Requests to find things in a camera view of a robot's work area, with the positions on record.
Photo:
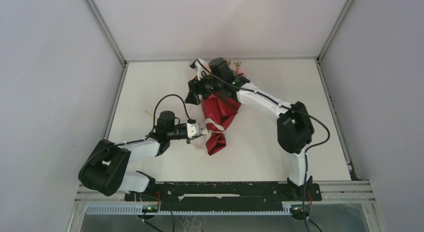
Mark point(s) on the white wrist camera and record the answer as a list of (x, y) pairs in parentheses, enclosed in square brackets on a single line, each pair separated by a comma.
[(193, 130), (199, 66)]

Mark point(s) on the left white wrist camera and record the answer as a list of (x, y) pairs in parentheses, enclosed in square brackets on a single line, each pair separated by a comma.
[(193, 130)]

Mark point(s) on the white cable duct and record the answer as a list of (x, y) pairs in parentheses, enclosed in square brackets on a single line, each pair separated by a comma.
[(132, 209)]

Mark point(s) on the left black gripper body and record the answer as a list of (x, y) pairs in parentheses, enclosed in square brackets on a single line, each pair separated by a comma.
[(176, 133)]

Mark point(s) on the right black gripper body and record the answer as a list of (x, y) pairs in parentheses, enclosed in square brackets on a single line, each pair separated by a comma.
[(207, 85)]

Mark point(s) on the red wrapping paper sheet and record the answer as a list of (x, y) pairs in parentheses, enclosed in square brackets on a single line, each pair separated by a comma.
[(219, 115)]

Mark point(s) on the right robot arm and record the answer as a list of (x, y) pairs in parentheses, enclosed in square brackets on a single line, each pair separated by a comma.
[(294, 126)]

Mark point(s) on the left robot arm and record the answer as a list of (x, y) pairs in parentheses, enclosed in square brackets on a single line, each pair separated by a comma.
[(105, 170)]

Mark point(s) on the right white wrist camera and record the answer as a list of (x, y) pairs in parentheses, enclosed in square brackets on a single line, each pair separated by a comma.
[(199, 66)]

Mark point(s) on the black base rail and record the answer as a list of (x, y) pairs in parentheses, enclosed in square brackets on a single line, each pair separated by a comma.
[(226, 195)]

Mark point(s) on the cream ribbon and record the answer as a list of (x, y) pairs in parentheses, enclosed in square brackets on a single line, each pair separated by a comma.
[(207, 133)]

